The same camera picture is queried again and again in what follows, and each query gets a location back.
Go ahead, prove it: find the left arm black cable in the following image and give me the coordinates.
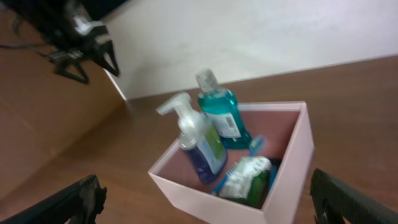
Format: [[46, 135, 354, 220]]
[[0, 17, 52, 58]]

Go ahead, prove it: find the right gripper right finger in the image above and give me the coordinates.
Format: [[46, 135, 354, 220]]
[[310, 169, 397, 224]]

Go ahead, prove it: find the clear pump bottle purple liquid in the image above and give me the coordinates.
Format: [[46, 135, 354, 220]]
[[156, 92, 228, 184]]

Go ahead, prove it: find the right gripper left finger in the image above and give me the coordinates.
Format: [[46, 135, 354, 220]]
[[1, 174, 107, 224]]

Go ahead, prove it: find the blue mouthwash bottle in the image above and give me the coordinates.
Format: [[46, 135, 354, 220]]
[[195, 69, 252, 149]]

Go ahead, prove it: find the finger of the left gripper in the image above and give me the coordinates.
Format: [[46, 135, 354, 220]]
[[55, 58, 90, 85], [93, 40, 120, 77]]

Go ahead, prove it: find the blue disposable razor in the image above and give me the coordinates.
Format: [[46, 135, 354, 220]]
[[268, 165, 279, 191]]

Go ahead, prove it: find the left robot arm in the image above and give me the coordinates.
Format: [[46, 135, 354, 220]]
[[1, 0, 120, 85]]

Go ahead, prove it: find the blue white toothbrush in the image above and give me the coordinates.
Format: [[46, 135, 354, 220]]
[[210, 134, 267, 196]]

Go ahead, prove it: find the white cardboard box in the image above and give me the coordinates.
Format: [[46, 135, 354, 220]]
[[148, 101, 315, 223]]

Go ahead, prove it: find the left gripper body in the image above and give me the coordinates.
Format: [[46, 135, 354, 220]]
[[48, 21, 109, 62]]

